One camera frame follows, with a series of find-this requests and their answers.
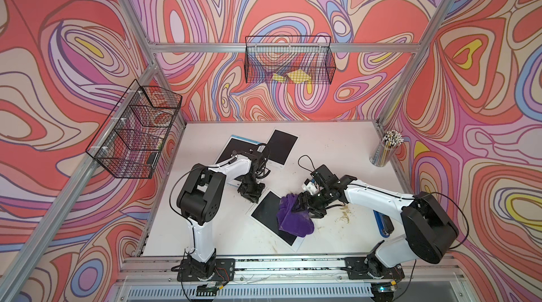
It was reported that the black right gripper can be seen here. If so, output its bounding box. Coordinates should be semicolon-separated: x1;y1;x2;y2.
291;186;333;219

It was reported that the black wire basket back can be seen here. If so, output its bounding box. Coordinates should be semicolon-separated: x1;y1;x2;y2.
244;34;337;85

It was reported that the yellow cloth in basket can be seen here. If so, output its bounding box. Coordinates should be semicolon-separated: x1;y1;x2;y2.
271;69;312;84

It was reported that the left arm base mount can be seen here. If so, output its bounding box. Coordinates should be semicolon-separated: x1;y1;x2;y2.
176;255;236;283

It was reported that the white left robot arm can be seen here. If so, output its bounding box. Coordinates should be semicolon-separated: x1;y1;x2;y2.
176;143;270;264

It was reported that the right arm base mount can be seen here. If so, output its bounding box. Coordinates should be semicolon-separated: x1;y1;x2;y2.
340;241;405;282

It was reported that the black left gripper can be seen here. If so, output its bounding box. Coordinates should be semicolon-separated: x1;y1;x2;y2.
239;176;266;203

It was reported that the blue white drawing tablet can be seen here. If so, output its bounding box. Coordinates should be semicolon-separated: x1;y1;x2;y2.
213;135;258;189

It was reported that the blue black tape roll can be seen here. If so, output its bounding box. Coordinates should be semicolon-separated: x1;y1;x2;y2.
374;210;395;238

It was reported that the purple microfiber cloth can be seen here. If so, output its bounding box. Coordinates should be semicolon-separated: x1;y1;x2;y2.
277;193;315;238

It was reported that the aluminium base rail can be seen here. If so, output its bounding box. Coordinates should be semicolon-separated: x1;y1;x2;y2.
105;253;479;302

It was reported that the black wire basket left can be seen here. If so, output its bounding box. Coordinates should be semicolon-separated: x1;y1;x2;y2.
86;80;182;179

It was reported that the cup of coloured pencils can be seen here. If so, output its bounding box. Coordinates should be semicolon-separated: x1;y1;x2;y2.
369;130;404;167

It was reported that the black wire basket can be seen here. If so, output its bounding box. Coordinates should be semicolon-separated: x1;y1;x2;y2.
86;80;182;179
244;34;337;85

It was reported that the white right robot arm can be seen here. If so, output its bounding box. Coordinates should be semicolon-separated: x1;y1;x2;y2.
292;165;459;277

